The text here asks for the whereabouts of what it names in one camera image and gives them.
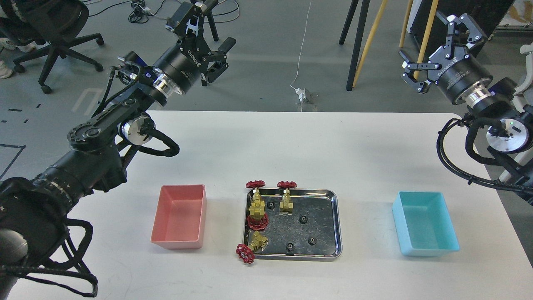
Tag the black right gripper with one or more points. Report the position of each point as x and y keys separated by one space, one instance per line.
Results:
x=462 y=75

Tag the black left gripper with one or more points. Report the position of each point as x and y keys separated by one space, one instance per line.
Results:
x=191 y=59

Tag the brass valve red handle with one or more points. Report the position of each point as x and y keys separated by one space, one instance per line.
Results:
x=260 y=224

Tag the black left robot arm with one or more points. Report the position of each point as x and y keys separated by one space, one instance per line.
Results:
x=36 y=234

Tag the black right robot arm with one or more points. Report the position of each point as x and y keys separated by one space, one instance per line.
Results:
x=495 y=128

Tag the blue plastic box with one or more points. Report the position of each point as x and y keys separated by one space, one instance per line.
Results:
x=423 y=224

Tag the brass valve top left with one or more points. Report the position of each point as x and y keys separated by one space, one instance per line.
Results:
x=256 y=209

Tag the pink plastic box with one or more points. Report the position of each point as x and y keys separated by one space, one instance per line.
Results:
x=180 y=216

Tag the brass valve top middle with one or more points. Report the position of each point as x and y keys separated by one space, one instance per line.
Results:
x=286 y=204

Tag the brass valve bottom left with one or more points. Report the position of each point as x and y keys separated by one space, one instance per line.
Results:
x=246 y=252

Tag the black tripod leg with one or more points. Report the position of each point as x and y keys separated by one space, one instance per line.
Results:
x=212 y=25

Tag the yellow wooden leg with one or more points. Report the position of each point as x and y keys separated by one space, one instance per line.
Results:
x=427 y=31

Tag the black cabinet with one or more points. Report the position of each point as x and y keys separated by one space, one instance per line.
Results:
x=486 y=13

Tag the black and yellow easel legs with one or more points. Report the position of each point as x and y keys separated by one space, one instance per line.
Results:
x=360 y=52

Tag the black office chair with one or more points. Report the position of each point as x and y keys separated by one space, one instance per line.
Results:
x=53 y=24

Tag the metal tray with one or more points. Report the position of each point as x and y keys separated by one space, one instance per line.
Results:
x=321 y=208

